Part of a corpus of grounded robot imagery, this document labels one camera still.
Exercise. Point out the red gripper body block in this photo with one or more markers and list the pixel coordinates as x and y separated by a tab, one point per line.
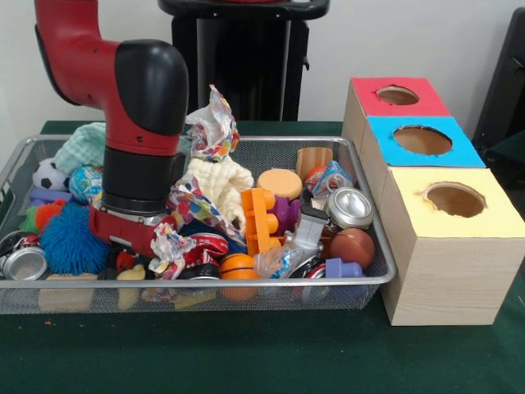
127	236

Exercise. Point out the blue fuzzy ball with eyes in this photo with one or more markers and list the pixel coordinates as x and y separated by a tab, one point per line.
71	242

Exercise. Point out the mint knitted cloth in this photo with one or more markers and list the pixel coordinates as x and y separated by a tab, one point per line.
82	143

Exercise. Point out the cream muslin cloth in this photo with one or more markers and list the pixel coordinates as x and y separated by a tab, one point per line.
221	184

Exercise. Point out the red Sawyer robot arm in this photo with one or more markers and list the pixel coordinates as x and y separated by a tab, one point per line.
135	102

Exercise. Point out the clear mesh bin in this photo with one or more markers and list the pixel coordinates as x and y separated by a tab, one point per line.
287	305

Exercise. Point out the wooden box with three holes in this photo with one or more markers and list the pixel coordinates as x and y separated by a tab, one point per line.
451	279

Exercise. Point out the globe print ball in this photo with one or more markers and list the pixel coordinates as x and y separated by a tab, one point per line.
84	184

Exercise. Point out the black and white soccer ball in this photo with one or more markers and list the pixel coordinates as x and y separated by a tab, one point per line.
47	176

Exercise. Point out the orange basketball toy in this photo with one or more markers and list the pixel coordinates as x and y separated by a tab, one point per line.
240	267

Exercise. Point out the orange plastic block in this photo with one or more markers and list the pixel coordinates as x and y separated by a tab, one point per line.
260	221

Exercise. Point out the purple spiky toy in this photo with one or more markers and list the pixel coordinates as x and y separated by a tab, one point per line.
287	209

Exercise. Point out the dark green tablecloth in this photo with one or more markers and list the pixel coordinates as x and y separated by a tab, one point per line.
246	357

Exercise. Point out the silver drink can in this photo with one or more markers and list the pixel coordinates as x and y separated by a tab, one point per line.
350	207

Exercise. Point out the brown football toy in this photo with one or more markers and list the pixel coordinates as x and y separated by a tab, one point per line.
352	248

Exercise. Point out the black chair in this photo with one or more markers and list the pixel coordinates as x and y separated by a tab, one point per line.
506	74

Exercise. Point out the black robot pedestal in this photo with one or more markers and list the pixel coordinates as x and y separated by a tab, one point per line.
246	61

